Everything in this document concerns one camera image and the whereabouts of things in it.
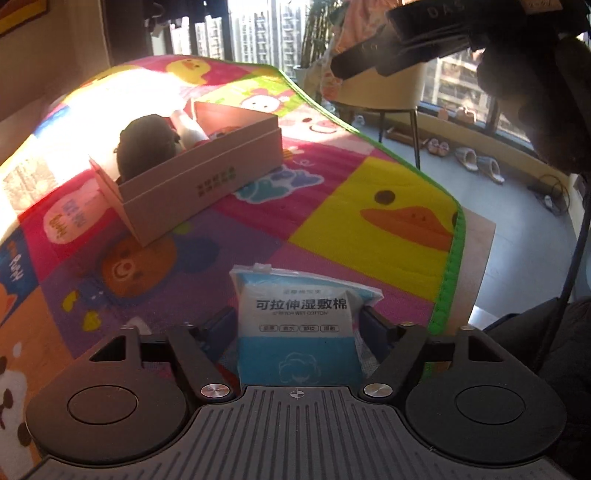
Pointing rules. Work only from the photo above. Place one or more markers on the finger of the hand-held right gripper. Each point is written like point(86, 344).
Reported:
point(369, 57)

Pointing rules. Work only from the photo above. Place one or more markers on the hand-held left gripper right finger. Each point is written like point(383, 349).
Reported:
point(376, 328)

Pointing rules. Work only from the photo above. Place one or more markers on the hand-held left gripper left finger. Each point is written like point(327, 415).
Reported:
point(219, 330)

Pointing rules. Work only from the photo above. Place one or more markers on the blue white cotton pad pack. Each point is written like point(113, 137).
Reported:
point(300, 323)

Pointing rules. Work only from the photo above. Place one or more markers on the white cardboard box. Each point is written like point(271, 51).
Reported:
point(184, 194)

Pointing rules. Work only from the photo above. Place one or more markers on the white bottle with red cap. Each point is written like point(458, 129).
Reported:
point(189, 131)

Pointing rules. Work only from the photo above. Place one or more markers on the black cat plush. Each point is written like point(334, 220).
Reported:
point(143, 143)

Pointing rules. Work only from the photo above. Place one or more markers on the wooden desktop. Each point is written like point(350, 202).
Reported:
point(478, 258)

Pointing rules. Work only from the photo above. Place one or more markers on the person's right hand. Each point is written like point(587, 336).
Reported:
point(521, 92)

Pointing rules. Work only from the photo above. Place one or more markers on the pink printed clothing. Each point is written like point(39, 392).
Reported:
point(355, 27)

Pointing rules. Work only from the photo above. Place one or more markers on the beige chair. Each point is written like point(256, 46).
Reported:
point(392, 87)

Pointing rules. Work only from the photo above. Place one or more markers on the green potted plant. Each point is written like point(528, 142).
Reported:
point(316, 27)

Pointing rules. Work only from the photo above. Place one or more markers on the colourful cartoon play mat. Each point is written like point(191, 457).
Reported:
point(369, 258)

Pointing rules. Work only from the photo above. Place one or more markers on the pink slipper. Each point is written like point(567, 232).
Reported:
point(432, 147)
point(444, 148)

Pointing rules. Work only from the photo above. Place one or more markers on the grey slipper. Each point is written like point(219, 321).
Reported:
point(467, 159)
point(490, 170)

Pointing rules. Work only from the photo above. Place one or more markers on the dark hanging clothes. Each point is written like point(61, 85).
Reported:
point(184, 11)

